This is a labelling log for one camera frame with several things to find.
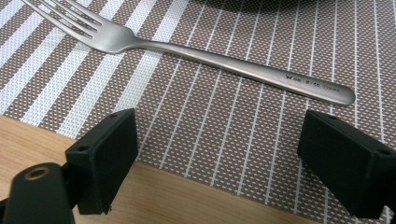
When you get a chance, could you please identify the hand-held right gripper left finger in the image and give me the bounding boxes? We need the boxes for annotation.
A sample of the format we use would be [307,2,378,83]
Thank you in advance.
[64,107,139,216]

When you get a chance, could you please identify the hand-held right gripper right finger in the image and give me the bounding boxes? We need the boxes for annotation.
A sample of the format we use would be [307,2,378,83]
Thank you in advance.
[296,108,396,219]

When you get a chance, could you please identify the brown white striped woven placemat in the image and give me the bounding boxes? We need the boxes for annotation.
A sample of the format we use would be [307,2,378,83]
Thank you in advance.
[0,0,396,224]

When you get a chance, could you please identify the silver metal fork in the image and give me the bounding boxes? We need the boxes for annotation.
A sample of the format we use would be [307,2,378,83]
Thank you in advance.
[21,0,357,106]

